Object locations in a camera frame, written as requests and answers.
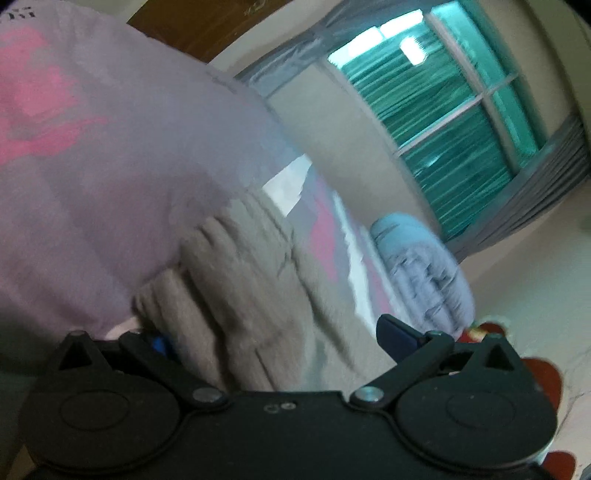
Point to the colourful patterned blanket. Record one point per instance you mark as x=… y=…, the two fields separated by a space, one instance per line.
x=485 y=332

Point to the beige knitted blanket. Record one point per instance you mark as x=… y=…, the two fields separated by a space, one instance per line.
x=240 y=300

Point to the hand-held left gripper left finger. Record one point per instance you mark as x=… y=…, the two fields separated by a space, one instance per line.
x=161 y=346

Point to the folded light blue duvet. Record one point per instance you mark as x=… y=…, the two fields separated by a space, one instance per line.
x=420 y=272

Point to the grey curtain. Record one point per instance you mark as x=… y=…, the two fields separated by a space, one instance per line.
x=323 y=41
x=531 y=198

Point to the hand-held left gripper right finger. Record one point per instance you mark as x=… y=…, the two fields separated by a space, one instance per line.
x=395 y=332

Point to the window with green glass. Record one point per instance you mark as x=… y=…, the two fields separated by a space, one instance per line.
x=438 y=115

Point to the brown wooden door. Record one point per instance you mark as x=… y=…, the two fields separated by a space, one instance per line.
x=207 y=23

